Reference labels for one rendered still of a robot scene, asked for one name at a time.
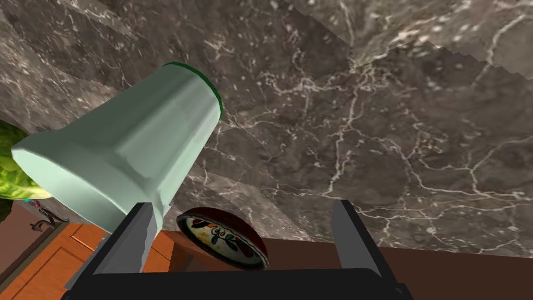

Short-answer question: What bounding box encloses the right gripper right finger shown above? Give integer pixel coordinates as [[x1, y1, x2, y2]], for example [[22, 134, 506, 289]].
[[332, 199, 383, 278]]

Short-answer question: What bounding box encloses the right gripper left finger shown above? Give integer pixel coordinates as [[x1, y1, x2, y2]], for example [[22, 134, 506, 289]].
[[93, 202, 159, 276]]

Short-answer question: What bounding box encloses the orange wooden cupboard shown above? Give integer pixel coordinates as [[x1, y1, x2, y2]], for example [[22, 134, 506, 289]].
[[0, 222, 175, 300]]

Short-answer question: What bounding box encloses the dark red painted bowl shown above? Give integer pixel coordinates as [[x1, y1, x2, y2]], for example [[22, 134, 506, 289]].
[[176, 207, 270, 271]]

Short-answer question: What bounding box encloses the pale green cup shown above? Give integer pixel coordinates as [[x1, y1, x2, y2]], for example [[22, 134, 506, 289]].
[[11, 61, 224, 234]]

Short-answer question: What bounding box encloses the green lettuce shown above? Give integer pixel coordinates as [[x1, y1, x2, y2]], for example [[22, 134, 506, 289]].
[[0, 120, 53, 201]]

